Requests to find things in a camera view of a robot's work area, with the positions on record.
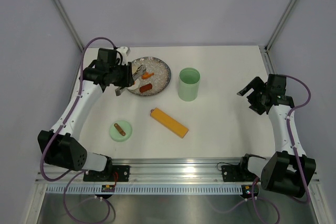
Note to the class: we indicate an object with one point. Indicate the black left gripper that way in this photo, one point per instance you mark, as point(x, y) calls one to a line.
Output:
point(127, 80)

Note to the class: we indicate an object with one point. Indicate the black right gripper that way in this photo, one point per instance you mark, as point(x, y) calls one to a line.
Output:
point(256, 84)

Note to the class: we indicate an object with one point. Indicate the metal food tongs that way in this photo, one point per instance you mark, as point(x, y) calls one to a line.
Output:
point(137, 75)

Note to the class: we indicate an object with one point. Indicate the toy red sausage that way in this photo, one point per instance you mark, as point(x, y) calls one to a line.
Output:
point(145, 88)

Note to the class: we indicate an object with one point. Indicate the toy orange chicken drumstick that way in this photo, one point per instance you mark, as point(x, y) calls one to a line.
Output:
point(147, 75)

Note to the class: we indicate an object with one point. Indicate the toy fried egg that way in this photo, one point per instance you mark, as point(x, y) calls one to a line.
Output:
point(134, 86)

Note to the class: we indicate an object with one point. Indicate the toy beige bun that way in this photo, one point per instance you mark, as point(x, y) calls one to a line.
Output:
point(135, 69)

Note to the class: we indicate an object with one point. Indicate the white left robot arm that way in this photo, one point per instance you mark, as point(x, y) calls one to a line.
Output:
point(60, 145)

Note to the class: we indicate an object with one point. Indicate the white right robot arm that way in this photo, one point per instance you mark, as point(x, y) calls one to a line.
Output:
point(289, 171)

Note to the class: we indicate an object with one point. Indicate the yellow rectangular box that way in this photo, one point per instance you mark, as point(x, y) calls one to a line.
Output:
point(167, 121)

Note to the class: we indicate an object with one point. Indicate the green cylindrical lunch container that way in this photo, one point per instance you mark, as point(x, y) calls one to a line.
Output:
point(189, 79)

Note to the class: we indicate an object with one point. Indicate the glittery round plate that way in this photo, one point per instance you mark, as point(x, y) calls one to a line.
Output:
point(161, 78)

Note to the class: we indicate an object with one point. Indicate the green round lid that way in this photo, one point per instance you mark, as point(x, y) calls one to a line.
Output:
point(120, 130)

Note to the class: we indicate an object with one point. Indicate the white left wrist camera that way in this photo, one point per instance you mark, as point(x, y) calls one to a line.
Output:
point(122, 55)

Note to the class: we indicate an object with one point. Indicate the aluminium right frame rail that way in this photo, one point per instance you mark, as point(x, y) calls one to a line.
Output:
point(267, 60)

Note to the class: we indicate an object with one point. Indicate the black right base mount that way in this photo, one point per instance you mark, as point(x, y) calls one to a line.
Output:
point(237, 173)

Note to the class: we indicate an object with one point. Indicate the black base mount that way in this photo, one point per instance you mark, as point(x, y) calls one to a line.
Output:
point(237, 173)
point(120, 173)

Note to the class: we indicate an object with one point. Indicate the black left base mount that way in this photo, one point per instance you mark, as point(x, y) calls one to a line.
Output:
point(120, 173)

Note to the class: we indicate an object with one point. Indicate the aluminium front rail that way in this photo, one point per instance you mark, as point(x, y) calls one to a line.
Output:
point(175, 170)

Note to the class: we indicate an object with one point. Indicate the white slotted cable duct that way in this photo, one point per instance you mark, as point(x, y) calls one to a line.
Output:
point(124, 189)

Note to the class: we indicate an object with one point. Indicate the aluminium corner frame post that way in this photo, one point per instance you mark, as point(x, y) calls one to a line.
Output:
point(280, 24)

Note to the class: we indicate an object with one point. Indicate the aluminium left frame post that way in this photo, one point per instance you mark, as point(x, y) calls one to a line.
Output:
point(69, 25)

